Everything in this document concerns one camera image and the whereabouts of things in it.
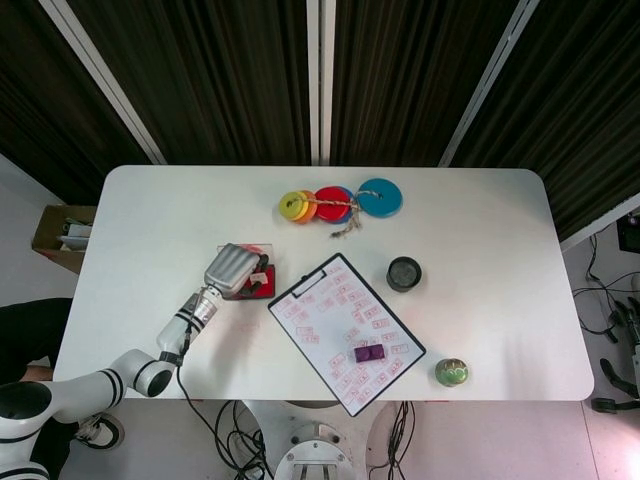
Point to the person in black clothes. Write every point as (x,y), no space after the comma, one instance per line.
(30,325)

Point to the black round tin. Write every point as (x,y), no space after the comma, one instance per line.
(405,274)

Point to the red ink pad case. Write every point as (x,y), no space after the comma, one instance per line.
(270,287)

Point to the black edged clipboard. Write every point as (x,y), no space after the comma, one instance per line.
(310,285)

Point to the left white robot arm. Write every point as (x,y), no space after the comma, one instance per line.
(125,375)

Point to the red wooden disc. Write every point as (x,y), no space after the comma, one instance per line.
(332,205)

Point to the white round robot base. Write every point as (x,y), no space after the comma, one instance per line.
(314,450)

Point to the yellow wooden disc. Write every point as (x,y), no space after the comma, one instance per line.
(291,205)

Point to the green gold round tin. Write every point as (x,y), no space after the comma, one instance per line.
(451,372)

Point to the brown cardboard box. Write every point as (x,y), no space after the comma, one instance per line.
(50,230)

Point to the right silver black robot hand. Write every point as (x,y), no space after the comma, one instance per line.
(631,382)

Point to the dark pleated curtain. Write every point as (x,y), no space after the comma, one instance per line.
(30,100)
(585,100)
(215,75)
(410,75)

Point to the black floor device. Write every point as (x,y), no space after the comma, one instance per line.
(607,405)

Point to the purple block stamp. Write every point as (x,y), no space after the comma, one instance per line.
(370,353)

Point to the black box with purple light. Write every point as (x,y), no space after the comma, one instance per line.
(630,235)

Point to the dark blue wooden disc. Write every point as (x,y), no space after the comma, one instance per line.
(351,212)

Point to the white frame post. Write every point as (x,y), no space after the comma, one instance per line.
(105,80)
(487,85)
(321,80)

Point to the white black sneaker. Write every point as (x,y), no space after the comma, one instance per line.
(102,432)

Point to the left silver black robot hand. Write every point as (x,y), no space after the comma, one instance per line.
(230,270)

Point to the teal wooden disc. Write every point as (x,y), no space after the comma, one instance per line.
(381,199)

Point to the orange wooden disc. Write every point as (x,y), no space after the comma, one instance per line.
(310,212)

